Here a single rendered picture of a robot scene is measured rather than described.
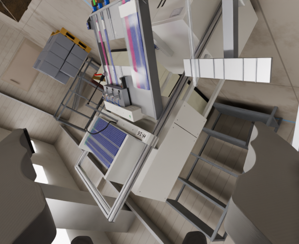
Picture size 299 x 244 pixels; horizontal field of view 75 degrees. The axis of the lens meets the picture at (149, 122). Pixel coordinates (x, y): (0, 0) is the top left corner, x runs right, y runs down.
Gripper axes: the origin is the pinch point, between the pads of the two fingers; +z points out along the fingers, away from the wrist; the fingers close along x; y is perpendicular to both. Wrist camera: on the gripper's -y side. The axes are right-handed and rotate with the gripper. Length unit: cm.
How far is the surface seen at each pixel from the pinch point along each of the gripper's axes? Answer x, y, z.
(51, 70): -223, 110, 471
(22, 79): -564, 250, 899
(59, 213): -164, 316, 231
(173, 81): 53, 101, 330
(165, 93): 39, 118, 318
